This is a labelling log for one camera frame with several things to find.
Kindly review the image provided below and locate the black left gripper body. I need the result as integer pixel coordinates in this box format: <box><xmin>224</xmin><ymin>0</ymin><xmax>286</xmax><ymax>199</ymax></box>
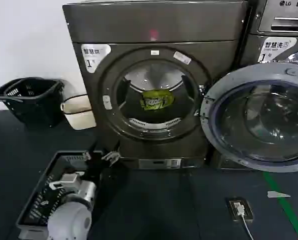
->
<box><xmin>84</xmin><ymin>149</ymin><xmax>108</xmax><ymax>184</ymax></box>

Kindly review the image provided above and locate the grey plastic laundry basket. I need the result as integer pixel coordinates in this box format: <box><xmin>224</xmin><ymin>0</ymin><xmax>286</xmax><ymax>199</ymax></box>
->
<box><xmin>15</xmin><ymin>149</ymin><xmax>120</xmax><ymax>233</ymax></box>

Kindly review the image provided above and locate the green printed garment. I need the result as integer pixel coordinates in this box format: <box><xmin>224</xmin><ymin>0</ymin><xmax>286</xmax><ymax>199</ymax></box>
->
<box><xmin>139</xmin><ymin>88</ymin><xmax>175</xmax><ymax>111</ymax></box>

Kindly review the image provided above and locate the grey front-load dryer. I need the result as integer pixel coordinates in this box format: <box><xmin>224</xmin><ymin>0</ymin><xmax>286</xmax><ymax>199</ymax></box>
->
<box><xmin>62</xmin><ymin>0</ymin><xmax>253</xmax><ymax>171</ymax></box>

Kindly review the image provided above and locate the floor power socket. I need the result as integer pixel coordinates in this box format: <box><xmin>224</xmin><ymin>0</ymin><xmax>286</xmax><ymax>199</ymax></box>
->
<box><xmin>225</xmin><ymin>197</ymin><xmax>255</xmax><ymax>221</ymax></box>

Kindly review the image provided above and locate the round glass dryer door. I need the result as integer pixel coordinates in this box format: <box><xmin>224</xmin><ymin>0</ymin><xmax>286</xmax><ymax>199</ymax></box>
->
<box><xmin>199</xmin><ymin>65</ymin><xmax>298</xmax><ymax>174</ymax></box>

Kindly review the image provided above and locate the white floor tape piece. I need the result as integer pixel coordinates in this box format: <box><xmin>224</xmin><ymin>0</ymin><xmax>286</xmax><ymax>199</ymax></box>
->
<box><xmin>266</xmin><ymin>190</ymin><xmax>291</xmax><ymax>199</ymax></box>

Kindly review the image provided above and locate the green floor tape line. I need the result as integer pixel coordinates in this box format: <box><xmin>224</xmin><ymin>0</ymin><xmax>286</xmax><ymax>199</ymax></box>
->
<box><xmin>262</xmin><ymin>171</ymin><xmax>298</xmax><ymax>240</ymax></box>

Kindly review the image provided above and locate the grey dryer with drawer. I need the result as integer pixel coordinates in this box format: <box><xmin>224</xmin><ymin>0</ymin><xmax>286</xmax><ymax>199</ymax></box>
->
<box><xmin>239</xmin><ymin>0</ymin><xmax>298</xmax><ymax>69</ymax></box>

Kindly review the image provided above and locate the black plastic basket with handles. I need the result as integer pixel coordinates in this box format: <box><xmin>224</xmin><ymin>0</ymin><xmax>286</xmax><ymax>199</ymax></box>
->
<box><xmin>0</xmin><ymin>77</ymin><xmax>65</xmax><ymax>127</ymax></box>

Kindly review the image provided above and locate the white power cable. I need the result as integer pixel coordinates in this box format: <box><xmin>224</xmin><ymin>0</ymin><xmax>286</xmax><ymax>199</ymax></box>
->
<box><xmin>233</xmin><ymin>202</ymin><xmax>254</xmax><ymax>240</ymax></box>

